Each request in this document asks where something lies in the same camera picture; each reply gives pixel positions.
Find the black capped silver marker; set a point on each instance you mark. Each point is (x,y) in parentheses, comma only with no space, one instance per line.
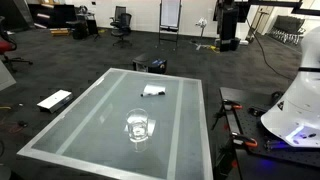
(153,94)

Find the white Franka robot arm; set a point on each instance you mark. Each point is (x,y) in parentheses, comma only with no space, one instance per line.
(300,106)

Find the clear glass cup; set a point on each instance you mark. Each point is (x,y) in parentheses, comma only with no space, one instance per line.
(136,130)

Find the black case with blue label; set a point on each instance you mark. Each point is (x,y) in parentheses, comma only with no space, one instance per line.
(157,66)

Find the black mesh office chair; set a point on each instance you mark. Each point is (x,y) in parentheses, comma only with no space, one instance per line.
(122,26)
(118,11)

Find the whiteboard on black easel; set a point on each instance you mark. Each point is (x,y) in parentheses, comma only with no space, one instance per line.
(170,13)

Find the white stand lamp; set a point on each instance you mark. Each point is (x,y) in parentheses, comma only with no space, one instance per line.
(201,23)

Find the tall black equipment tower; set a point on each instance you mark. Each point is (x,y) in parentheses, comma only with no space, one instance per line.
(228,23)

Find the white flat box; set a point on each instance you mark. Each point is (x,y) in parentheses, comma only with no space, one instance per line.
(55,100)

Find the black perforated breadboard table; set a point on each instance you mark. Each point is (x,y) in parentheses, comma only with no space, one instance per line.
(253,161)

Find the stacked black folding chairs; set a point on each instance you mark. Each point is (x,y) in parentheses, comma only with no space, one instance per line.
(286,28)

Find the red seat office chair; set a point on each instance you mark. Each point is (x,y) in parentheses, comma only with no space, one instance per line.
(5,46)

